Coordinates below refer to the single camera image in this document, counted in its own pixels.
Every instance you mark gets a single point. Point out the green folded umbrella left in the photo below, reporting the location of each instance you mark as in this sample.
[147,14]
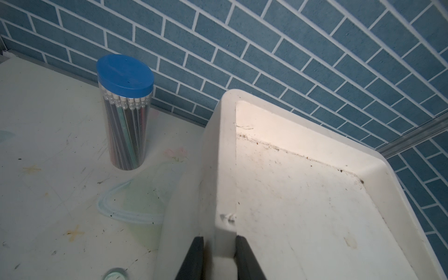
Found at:
[116,274]

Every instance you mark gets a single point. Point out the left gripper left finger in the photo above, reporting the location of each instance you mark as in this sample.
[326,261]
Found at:
[192,266]

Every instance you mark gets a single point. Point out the floral table mat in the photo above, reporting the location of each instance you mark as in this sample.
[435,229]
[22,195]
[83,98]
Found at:
[66,212]

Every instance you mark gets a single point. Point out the blue lid pencil tube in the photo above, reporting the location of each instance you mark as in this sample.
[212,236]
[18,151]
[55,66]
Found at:
[126,86]

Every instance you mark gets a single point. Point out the white plastic drawer cabinet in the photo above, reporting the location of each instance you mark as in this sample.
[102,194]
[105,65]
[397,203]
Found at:
[311,204]

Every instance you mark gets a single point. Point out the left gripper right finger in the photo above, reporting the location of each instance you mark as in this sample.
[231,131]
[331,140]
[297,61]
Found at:
[247,264]

